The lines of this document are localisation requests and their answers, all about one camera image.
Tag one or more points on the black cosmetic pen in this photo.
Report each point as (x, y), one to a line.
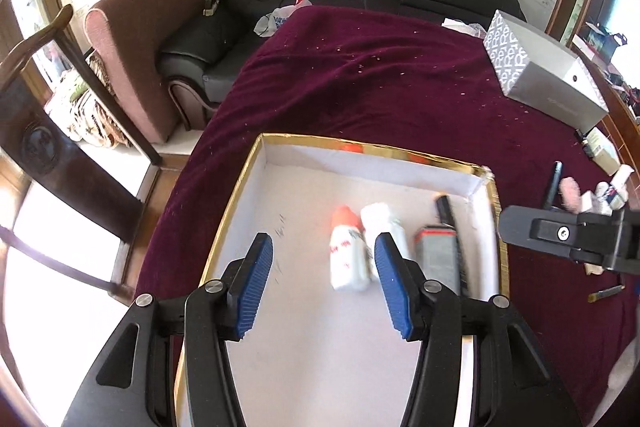
(445, 212)

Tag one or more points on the white bottle orange cap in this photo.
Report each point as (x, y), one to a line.
(345, 257)

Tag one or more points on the white plastic bag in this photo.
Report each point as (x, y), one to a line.
(275, 19)

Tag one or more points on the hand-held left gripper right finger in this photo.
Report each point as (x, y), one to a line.
(390, 277)

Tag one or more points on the white gold-rimmed cardboard box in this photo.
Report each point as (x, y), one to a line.
(310, 357)

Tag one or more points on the white paper sheet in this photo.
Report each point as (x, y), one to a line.
(465, 27)

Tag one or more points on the slim black pen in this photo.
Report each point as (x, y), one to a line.
(554, 182)

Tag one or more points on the dark wooden chair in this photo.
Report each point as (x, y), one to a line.
(50, 147)

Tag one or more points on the silver patterned gift box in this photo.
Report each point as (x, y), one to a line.
(550, 82)

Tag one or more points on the maroon velvet tablecloth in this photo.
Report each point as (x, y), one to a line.
(375, 97)

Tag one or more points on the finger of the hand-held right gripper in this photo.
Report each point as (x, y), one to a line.
(545, 232)

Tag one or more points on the small black bag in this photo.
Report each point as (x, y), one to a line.
(211, 6)

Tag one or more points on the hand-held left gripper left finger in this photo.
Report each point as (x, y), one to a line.
(257, 277)

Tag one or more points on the cluttered wooden sideboard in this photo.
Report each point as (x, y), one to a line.
(607, 47)

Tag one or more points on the cream small box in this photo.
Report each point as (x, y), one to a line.
(602, 152)

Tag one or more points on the pink brown armchair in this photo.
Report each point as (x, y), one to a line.
(140, 57)

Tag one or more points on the striped cloth pile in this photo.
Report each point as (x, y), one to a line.
(75, 107)

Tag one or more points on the black gold-tipped pen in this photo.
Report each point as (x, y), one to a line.
(607, 292)

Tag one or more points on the pink fluffy sponge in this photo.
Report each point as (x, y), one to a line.
(570, 194)

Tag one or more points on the grey carton red band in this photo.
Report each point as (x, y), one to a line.
(437, 257)

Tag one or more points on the blue white medicine carton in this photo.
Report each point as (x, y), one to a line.
(616, 187)

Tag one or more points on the plain white plastic bottle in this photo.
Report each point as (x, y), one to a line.
(381, 219)

